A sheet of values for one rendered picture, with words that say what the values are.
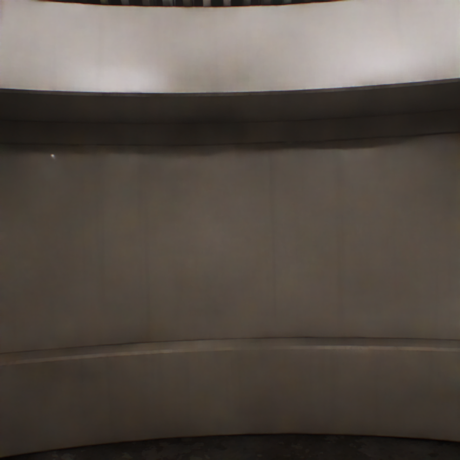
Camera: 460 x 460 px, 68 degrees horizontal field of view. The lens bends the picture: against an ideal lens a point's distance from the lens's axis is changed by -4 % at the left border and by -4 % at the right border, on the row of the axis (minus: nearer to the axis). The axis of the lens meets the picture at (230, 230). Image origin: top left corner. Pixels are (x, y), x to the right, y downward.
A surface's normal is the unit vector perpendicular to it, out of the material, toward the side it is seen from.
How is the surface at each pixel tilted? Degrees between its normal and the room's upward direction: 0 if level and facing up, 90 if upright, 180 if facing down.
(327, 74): 90
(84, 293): 90
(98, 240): 90
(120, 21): 90
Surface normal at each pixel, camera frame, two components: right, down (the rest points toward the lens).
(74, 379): 0.24, -0.01
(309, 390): -0.10, 0.00
